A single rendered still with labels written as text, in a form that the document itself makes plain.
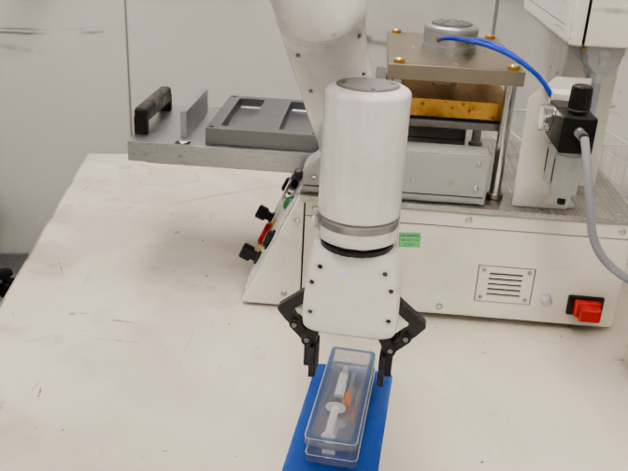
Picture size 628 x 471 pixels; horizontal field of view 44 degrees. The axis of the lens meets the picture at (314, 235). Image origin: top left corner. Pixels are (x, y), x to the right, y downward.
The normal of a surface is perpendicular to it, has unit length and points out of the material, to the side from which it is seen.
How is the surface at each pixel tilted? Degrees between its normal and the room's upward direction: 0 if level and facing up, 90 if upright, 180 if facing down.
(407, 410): 0
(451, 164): 90
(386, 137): 90
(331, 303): 88
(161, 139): 0
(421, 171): 90
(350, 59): 112
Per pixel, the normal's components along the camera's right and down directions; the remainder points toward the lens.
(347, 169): -0.39, 0.36
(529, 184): -0.08, 0.40
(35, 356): 0.05, -0.91
